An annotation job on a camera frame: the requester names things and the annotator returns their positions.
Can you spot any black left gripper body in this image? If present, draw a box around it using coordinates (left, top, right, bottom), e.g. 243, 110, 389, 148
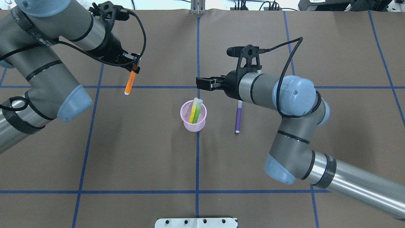
95, 33, 128, 67

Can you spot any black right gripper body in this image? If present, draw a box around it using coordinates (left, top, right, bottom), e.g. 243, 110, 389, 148
220, 70, 244, 99

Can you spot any orange highlighter pen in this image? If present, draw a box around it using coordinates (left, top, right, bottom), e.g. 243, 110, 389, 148
124, 71, 137, 96

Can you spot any green highlighter pen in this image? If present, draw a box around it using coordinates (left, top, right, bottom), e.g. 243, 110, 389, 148
193, 99, 203, 124

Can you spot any yellow highlighter pen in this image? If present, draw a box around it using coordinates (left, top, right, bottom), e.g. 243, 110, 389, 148
188, 97, 199, 123

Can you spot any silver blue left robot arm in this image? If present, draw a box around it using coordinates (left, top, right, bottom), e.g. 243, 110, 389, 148
1, 0, 146, 153

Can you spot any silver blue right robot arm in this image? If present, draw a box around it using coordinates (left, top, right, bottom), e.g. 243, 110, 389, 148
196, 71, 404, 221

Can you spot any purple marker pen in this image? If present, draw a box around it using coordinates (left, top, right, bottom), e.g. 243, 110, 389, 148
235, 100, 243, 134

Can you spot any pink plastic pen holder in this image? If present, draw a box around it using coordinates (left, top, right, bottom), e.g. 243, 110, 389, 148
180, 97, 207, 132

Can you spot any black box with label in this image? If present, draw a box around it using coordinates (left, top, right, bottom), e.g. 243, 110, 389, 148
298, 0, 351, 11

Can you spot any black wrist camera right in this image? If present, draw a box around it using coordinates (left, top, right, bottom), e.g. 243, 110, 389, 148
227, 45, 262, 75

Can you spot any aluminium frame post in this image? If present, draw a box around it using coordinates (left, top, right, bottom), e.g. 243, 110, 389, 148
190, 0, 206, 16

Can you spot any white central pedestal column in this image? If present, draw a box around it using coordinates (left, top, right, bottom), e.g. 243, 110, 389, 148
154, 218, 238, 228

